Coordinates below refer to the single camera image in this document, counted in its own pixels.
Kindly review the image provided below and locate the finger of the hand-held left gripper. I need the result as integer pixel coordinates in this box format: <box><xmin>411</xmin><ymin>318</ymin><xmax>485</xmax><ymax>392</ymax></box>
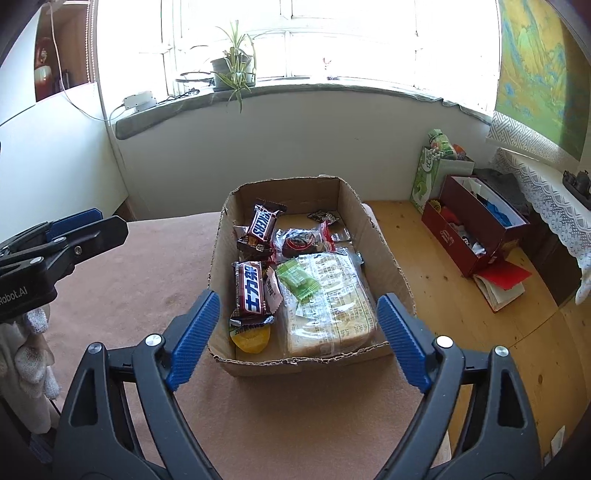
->
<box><xmin>0</xmin><ymin>216</ymin><xmax>129</xmax><ymax>282</ymax></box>
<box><xmin>0</xmin><ymin>209</ymin><xmax>103</xmax><ymax>259</ymax></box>

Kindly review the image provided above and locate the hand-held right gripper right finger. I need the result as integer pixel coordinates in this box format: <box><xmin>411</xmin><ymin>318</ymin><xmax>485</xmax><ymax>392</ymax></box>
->
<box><xmin>374</xmin><ymin>293</ymin><xmax>542</xmax><ymax>480</ymax></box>

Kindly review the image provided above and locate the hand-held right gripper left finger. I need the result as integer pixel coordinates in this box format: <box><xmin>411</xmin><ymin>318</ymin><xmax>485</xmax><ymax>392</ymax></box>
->
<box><xmin>53</xmin><ymin>290</ymin><xmax>221</xmax><ymax>480</ymax></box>

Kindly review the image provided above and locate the yellow snack packet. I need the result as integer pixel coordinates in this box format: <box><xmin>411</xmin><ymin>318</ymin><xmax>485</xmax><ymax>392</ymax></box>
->
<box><xmin>230</xmin><ymin>318</ymin><xmax>273</xmax><ymax>355</ymax></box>

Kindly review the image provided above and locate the chocolate bar with block characters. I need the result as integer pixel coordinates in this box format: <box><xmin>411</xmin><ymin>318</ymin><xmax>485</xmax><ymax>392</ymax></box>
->
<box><xmin>229</xmin><ymin>261</ymin><xmax>275</xmax><ymax>326</ymax></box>

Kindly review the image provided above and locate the sliced bread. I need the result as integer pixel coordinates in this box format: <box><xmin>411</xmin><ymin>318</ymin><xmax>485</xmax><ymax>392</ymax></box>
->
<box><xmin>277</xmin><ymin>251</ymin><xmax>377</xmax><ymax>357</ymax></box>

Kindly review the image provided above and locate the small pink white candy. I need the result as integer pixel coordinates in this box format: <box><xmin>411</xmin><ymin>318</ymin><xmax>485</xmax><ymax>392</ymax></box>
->
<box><xmin>263</xmin><ymin>267</ymin><xmax>284</xmax><ymax>309</ymax></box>

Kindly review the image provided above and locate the small green candy packet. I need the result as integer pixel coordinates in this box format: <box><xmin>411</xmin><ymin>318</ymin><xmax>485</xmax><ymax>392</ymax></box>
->
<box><xmin>276</xmin><ymin>257</ymin><xmax>320</xmax><ymax>304</ymax></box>

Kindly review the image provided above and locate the chocolate bar with latin letters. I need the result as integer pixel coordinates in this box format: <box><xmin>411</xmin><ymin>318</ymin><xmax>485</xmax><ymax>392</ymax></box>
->
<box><xmin>236</xmin><ymin>198</ymin><xmax>287</xmax><ymax>261</ymax></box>

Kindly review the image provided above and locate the red clear dark cake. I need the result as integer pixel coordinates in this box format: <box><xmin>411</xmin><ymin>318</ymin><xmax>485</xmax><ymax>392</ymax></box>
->
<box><xmin>271</xmin><ymin>220</ymin><xmax>340</xmax><ymax>260</ymax></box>

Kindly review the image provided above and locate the small black white packet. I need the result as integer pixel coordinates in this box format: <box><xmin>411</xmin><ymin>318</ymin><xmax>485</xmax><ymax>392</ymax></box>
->
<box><xmin>307</xmin><ymin>209</ymin><xmax>341</xmax><ymax>228</ymax></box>

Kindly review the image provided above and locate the brown cardboard box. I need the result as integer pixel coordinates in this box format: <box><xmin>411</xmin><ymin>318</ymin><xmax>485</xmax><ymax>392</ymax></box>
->
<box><xmin>207</xmin><ymin>174</ymin><xmax>416</xmax><ymax>377</ymax></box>

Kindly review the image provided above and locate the person's left hand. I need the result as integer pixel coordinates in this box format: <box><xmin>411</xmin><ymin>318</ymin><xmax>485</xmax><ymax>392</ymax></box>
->
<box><xmin>14</xmin><ymin>305</ymin><xmax>63</xmax><ymax>401</ymax></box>

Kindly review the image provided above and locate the white cabinet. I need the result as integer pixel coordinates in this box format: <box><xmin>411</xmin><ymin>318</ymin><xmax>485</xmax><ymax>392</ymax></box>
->
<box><xmin>0</xmin><ymin>9</ymin><xmax>132</xmax><ymax>222</ymax></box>

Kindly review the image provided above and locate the red gift box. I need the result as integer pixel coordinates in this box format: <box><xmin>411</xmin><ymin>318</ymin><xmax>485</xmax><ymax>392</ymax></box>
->
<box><xmin>421</xmin><ymin>175</ymin><xmax>532</xmax><ymax>278</ymax></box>

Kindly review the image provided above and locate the red covered book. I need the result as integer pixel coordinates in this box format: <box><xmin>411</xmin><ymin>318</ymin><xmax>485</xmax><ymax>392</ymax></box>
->
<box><xmin>472</xmin><ymin>260</ymin><xmax>534</xmax><ymax>313</ymax></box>

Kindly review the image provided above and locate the white adapter box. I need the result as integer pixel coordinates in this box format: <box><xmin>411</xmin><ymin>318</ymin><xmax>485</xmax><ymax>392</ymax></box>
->
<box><xmin>121</xmin><ymin>91</ymin><xmax>158</xmax><ymax>112</ymax></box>

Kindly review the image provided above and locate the grey window sill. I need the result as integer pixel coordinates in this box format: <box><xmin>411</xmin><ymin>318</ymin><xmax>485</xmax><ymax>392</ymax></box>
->
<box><xmin>113</xmin><ymin>78</ymin><xmax>497</xmax><ymax>141</ymax></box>

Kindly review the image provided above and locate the green white paper bag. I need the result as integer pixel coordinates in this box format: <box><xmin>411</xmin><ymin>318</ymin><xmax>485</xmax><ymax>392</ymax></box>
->
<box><xmin>409</xmin><ymin>145</ymin><xmax>476</xmax><ymax>214</ymax></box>

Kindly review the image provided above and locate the brown wooden shelf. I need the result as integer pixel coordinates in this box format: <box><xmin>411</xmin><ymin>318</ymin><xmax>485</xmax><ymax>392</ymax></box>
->
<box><xmin>34</xmin><ymin>0</ymin><xmax>95</xmax><ymax>103</ymax></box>

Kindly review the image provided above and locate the grey cloth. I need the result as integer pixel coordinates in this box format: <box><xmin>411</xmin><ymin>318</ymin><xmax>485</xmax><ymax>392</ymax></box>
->
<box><xmin>473</xmin><ymin>167</ymin><xmax>529</xmax><ymax>220</ymax></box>

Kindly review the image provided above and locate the green snack bag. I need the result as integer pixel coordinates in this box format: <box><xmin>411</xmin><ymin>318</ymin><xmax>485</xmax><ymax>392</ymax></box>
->
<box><xmin>426</xmin><ymin>128</ymin><xmax>457</xmax><ymax>160</ymax></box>

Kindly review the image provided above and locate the dark cabinet with lace cloth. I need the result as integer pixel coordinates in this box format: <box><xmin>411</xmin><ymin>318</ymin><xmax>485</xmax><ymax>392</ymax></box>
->
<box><xmin>490</xmin><ymin>147</ymin><xmax>591</xmax><ymax>301</ymax></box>

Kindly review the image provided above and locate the potted spider plant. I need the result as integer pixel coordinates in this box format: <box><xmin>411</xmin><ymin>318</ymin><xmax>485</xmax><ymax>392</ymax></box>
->
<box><xmin>191</xmin><ymin>21</ymin><xmax>259</xmax><ymax>114</ymax></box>

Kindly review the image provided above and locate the dark teapot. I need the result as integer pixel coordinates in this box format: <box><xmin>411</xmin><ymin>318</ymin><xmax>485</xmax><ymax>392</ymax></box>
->
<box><xmin>561</xmin><ymin>169</ymin><xmax>591</xmax><ymax>208</ymax></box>

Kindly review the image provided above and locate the white framed window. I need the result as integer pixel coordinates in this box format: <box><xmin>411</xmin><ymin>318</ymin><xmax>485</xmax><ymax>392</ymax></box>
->
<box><xmin>95</xmin><ymin>0</ymin><xmax>502</xmax><ymax>114</ymax></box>

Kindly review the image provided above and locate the white hanging cord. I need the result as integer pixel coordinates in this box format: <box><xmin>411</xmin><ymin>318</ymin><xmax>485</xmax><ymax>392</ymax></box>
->
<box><xmin>48</xmin><ymin>0</ymin><xmax>114</xmax><ymax>123</ymax></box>

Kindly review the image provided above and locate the beaded blind cord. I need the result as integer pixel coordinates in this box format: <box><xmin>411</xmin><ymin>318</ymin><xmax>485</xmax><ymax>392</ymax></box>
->
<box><xmin>87</xmin><ymin>0</ymin><xmax>100</xmax><ymax>86</ymax></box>

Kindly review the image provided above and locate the black ring-shaped object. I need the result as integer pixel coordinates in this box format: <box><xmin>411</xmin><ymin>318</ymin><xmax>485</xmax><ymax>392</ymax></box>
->
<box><xmin>174</xmin><ymin>70</ymin><xmax>215</xmax><ymax>85</ymax></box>

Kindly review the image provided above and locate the green landscape wall scroll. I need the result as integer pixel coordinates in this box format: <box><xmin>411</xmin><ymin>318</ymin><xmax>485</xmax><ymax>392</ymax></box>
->
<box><xmin>487</xmin><ymin>0</ymin><xmax>591</xmax><ymax>162</ymax></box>

